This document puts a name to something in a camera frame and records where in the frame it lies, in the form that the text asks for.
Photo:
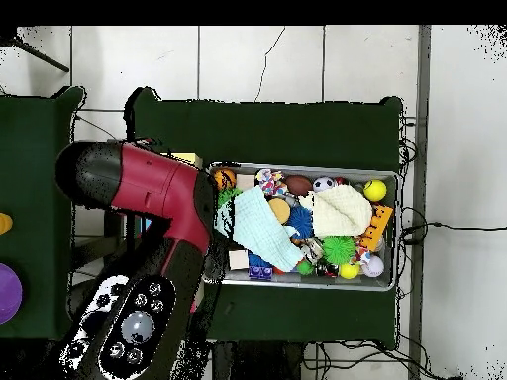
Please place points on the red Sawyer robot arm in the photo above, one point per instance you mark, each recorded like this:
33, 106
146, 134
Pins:
150, 182

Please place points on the wooden box with three holes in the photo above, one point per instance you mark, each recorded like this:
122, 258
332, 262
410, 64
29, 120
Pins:
192, 160

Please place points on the shallow clear plastic bin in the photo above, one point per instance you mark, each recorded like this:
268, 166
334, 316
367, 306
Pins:
356, 282

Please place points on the light blue waffle cloth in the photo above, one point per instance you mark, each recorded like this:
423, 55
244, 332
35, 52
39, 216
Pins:
261, 229

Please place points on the small orange basketball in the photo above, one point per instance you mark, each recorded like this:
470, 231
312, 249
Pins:
226, 180

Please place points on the blue spiky rubber ball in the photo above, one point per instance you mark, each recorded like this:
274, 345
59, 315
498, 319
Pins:
301, 221

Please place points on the small brown football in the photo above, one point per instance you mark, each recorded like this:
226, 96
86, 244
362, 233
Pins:
298, 184

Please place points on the small black white soccer ball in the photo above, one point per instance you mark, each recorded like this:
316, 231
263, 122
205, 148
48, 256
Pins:
323, 183

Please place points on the dark green tablecloth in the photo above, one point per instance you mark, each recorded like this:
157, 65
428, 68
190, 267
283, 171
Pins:
35, 158
277, 134

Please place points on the cream waffle cloth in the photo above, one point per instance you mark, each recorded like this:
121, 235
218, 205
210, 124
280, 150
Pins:
341, 213

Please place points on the green spiky rubber ball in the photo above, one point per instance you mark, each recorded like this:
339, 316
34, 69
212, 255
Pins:
338, 250

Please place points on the yellow tennis ball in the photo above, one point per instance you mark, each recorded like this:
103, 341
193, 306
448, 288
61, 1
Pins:
375, 190

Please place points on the orange notched foam block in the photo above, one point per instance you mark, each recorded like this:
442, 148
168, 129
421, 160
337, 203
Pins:
377, 228

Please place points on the white baseball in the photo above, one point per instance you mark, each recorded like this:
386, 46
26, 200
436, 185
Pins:
373, 267

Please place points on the black metal stand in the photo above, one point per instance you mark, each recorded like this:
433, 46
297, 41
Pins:
95, 249

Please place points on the yellow toy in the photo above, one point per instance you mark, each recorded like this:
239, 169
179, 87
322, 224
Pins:
4, 223

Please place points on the purple ball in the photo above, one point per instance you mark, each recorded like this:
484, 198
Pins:
8, 293

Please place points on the black tripod leg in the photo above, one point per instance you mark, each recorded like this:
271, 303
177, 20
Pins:
39, 57

